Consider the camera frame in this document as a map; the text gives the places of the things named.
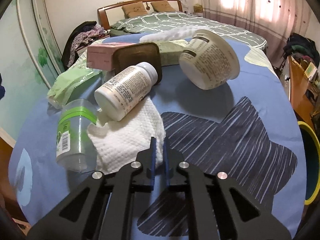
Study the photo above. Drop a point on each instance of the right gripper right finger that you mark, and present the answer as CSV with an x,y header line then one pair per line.
x,y
217,206

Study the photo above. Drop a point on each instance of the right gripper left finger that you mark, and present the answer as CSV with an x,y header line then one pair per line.
x,y
101,207

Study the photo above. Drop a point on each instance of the clear green label cup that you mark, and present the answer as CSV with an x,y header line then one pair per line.
x,y
74,149

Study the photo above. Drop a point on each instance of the white paper towel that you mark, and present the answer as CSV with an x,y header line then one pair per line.
x,y
118,142

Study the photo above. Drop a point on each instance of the white pill bottle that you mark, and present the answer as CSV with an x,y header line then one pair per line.
x,y
119,95

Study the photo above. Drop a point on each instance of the green wet wipes pack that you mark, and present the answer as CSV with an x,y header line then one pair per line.
x,y
66,83

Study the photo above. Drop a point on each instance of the pink strawberry milk carton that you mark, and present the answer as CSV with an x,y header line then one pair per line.
x,y
99,56

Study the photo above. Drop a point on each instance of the brown square lid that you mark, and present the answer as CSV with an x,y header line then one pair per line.
x,y
137,53

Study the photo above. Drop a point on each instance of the white foam fruit net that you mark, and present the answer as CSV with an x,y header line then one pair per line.
x,y
178,33

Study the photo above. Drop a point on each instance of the yellow rim trash bin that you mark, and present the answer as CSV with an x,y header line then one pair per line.
x,y
311,149

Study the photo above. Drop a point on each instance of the blue star tablecloth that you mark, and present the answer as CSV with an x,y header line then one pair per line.
x,y
245,127

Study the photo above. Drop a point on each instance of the wooden side cabinet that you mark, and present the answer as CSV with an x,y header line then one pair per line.
x,y
299,84

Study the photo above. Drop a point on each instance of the pale green flat box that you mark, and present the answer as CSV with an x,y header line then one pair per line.
x,y
170,51

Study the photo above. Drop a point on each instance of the sliding wardrobe door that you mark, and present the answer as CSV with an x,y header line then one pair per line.
x,y
30,62

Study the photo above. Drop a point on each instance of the clothes pile on nightstand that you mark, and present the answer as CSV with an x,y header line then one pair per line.
x,y
84,32

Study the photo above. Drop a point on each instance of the dark clothes pile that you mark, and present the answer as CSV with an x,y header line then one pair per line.
x,y
299,44

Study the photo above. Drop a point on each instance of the green plaid duvet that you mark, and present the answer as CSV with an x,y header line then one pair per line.
x,y
158,22

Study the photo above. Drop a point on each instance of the woven basket by window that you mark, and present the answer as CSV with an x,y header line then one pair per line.
x,y
198,8

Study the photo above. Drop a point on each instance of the left brown pillow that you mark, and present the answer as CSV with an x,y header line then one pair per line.
x,y
134,10

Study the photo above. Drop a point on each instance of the brown pillow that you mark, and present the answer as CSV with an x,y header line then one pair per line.
x,y
134,10
162,6

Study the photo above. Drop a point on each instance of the pink white curtain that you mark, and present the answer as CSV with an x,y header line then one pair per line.
x,y
274,20

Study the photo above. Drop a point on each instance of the right brown pillow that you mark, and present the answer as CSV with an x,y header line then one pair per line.
x,y
162,6

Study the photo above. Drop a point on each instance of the wooden frame bed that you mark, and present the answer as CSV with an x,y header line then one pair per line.
x,y
104,21

